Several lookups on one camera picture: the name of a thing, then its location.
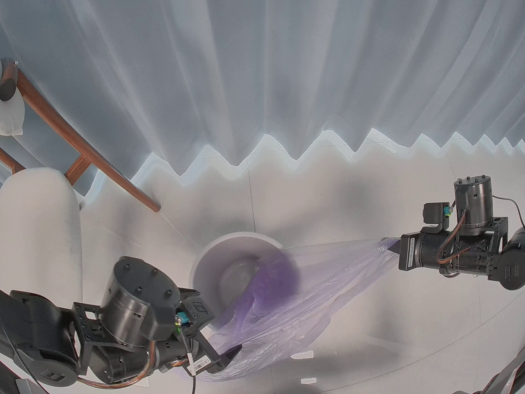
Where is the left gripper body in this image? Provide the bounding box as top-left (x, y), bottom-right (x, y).
top-left (156, 332), bottom-right (219, 381)

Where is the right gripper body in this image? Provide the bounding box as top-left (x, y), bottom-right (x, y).
top-left (399, 231), bottom-right (452, 271)

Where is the purple plastic bag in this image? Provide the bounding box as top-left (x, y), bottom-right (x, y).
top-left (196, 236), bottom-right (404, 385)

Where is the white trash bin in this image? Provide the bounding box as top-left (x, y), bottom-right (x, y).
top-left (189, 231), bottom-right (288, 323)

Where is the wooden chair with white cushions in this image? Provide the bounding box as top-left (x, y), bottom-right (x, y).
top-left (0, 58), bottom-right (161, 308)

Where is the white curtain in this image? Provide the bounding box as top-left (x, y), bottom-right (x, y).
top-left (0, 0), bottom-right (525, 210)

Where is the black cable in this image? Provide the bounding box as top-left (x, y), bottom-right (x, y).
top-left (491, 195), bottom-right (525, 212)
top-left (178, 331), bottom-right (198, 394)

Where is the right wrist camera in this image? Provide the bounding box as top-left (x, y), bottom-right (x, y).
top-left (422, 201), bottom-right (450, 234)

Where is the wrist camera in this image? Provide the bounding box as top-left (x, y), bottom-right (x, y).
top-left (422, 201), bottom-right (450, 234)
top-left (174, 289), bottom-right (216, 337)

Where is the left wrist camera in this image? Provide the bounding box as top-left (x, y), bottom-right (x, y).
top-left (174, 289), bottom-right (216, 337)

